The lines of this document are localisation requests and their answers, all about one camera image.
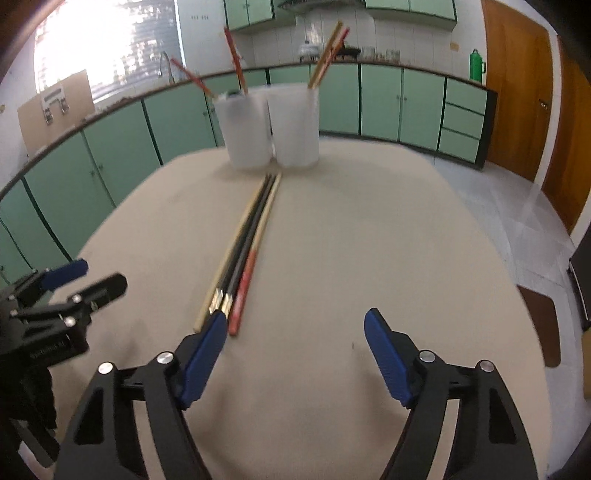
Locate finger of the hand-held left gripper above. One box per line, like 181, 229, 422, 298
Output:
8, 258, 89, 302
17, 272, 129, 325

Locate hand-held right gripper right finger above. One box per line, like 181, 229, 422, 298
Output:
363, 308, 541, 480

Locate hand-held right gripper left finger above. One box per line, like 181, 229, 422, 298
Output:
52, 310, 229, 480

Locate plain tan chopstick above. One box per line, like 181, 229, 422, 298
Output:
193, 174, 273, 331
307, 20, 345, 88

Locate tan red-ended chopstick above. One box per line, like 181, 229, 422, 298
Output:
223, 26, 249, 96
169, 57, 218, 99
312, 27, 351, 89
228, 174, 283, 336

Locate black gold-banded chopstick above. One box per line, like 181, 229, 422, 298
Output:
221, 174, 279, 318
209, 174, 276, 317

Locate white two-compartment utensil holder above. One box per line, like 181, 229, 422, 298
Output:
214, 84, 321, 169

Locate window with white blinds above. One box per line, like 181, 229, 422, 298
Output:
34, 0, 182, 103

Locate green lower kitchen cabinets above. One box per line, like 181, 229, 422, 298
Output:
0, 62, 499, 288

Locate green kitchen cabinets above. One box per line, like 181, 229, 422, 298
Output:
0, 62, 499, 288
223, 0, 458, 32

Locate plain wooden door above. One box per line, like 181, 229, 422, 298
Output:
540, 34, 591, 236

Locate row of jars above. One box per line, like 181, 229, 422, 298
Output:
362, 45, 403, 64

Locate green thermos bottle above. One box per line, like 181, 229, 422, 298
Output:
469, 48, 487, 84

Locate green upper kitchen cabinets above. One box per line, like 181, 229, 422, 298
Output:
223, 0, 458, 32

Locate wooden door with handle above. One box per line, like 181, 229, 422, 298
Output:
479, 0, 555, 184

